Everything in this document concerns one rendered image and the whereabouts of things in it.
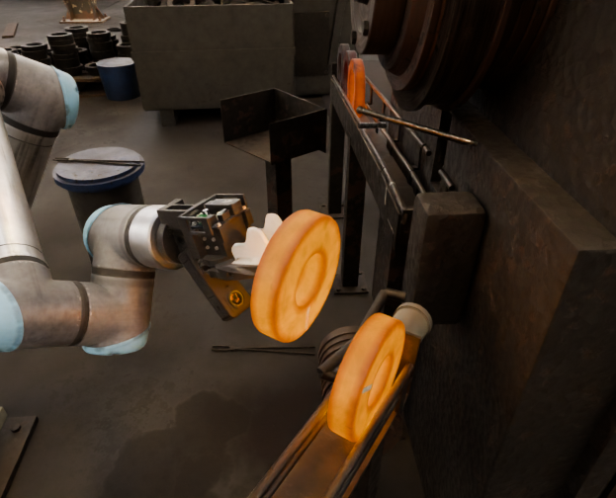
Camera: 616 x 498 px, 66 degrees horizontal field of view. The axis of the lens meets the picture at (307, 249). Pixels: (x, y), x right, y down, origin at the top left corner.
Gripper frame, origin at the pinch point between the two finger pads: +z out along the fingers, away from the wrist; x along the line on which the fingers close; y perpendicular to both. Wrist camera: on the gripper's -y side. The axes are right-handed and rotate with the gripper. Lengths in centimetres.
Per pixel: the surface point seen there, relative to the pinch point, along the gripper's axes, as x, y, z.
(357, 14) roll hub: 49, 23, -13
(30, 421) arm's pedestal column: -9, -56, -104
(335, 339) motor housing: 19.8, -29.8, -13.5
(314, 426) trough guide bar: -8.2, -17.1, 2.7
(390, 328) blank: 1.8, -9.1, 9.2
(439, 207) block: 29.1, -6.4, 6.0
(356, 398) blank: -6.3, -12.6, 8.3
